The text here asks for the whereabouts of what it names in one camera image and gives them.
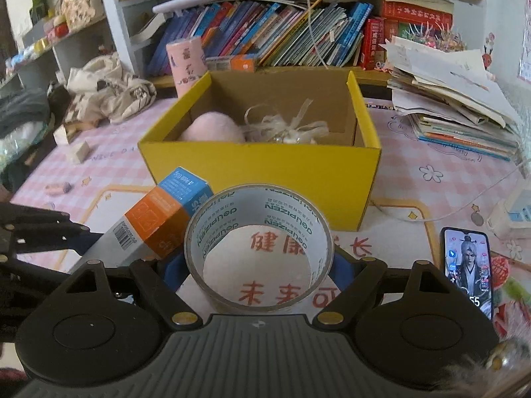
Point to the grey folded cloth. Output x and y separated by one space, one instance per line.
25 107

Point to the black smartphone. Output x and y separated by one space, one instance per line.
466 265

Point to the red jar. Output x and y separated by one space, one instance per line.
61 30

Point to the pearl ribbon bow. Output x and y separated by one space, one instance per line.
286 130

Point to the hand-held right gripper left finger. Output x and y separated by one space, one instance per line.
174 271

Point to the pink checkered table mat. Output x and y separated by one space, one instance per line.
124 174

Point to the cream printed cloth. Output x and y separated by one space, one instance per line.
112 91

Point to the wooden chessboard box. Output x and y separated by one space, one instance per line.
81 124

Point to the iridescent plastic wrap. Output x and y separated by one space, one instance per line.
16 145

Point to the white device with blue label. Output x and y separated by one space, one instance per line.
512 215

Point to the pink eraser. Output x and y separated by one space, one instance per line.
58 188

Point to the bunny figure decoration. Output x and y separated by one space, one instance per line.
76 0

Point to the yellow cardboard box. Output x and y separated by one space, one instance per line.
257 166

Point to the pink plush toy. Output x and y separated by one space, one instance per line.
211 128

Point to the small orange box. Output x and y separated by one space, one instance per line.
242 64

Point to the black bag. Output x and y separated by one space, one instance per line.
58 97

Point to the white bookshelf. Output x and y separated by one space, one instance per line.
112 20

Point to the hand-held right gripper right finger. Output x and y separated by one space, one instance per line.
338 267

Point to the row of colourful books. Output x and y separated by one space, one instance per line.
269 29

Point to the pile of papers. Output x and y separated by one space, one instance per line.
448 91

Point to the small beige block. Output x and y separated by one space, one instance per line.
81 152

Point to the grey furry pompom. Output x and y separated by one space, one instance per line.
498 365

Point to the orange and blue toothpaste box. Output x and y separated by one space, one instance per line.
161 215

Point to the pink printed canister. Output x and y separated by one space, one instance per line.
186 66

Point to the clear tape roll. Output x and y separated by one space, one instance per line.
257 211

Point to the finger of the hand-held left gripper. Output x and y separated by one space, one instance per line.
49 240
37 214

